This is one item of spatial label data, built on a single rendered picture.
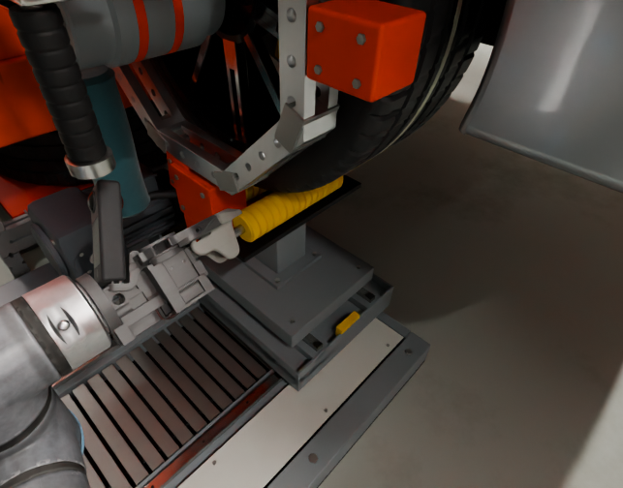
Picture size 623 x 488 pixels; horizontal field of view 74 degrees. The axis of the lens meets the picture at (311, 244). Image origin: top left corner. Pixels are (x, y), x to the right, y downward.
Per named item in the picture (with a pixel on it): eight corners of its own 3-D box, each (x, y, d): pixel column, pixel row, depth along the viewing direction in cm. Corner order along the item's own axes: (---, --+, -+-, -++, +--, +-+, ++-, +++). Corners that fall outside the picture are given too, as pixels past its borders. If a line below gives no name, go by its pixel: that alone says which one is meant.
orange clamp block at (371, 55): (349, 62, 49) (415, 84, 44) (302, 79, 44) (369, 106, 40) (355, -7, 44) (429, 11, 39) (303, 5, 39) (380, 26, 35)
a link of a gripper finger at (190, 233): (212, 231, 54) (152, 265, 49) (205, 220, 53) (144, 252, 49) (227, 224, 50) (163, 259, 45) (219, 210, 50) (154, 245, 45)
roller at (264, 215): (351, 187, 88) (354, 163, 84) (243, 256, 72) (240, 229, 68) (330, 176, 91) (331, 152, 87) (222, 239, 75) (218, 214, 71)
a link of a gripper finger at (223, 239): (258, 241, 57) (202, 276, 52) (235, 203, 56) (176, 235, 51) (268, 237, 54) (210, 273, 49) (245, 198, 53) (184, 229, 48)
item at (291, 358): (389, 306, 116) (394, 283, 109) (297, 394, 96) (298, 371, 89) (266, 225, 140) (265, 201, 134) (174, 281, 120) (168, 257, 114)
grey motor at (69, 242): (230, 257, 129) (216, 157, 105) (99, 338, 106) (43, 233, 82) (195, 229, 138) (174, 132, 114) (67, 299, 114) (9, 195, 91)
